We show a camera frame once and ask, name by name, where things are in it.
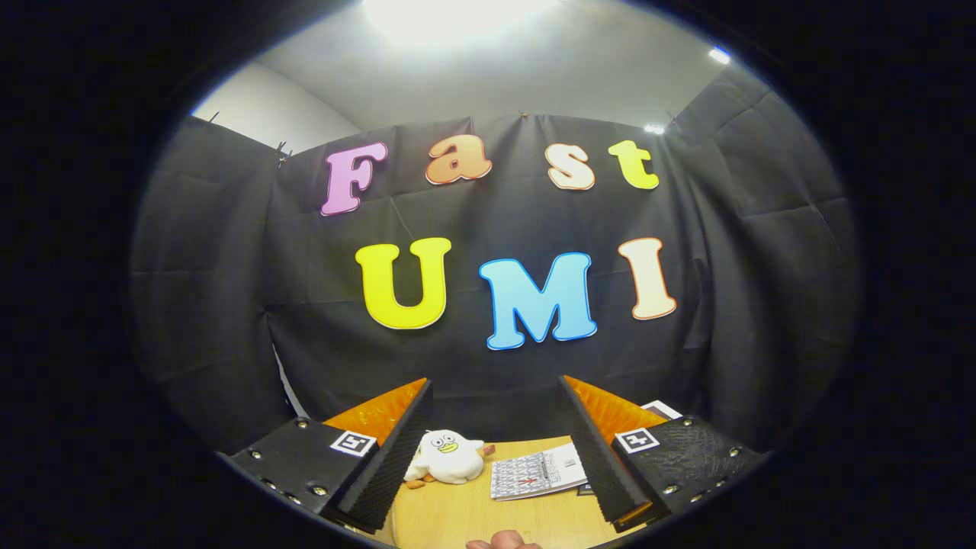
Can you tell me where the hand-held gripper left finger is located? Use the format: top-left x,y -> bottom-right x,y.
216,379 -> 433,535

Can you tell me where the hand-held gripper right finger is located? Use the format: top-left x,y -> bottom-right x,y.
554,376 -> 763,535

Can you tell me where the white duck plush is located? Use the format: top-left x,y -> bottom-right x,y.
403,429 -> 496,490

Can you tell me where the grey patterned white book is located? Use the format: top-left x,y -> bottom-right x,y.
490,442 -> 588,502

